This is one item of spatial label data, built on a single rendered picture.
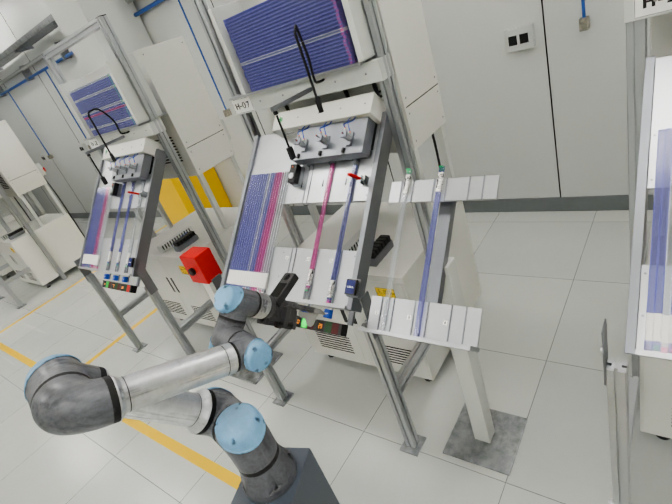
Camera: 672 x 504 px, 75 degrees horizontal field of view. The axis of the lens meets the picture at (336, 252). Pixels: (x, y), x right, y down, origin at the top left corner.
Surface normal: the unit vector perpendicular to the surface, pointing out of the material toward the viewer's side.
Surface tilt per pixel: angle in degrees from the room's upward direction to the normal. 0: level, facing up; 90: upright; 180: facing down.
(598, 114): 90
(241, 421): 7
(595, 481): 0
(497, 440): 0
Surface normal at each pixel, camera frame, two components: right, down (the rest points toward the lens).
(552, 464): -0.32, -0.83
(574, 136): -0.54, 0.54
